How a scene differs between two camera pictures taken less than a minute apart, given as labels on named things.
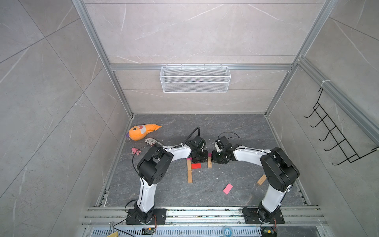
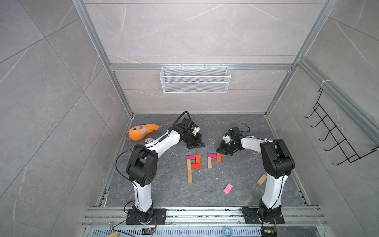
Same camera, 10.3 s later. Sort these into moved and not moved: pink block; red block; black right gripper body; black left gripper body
Moved: black left gripper body; black right gripper body
Not moved: pink block; red block
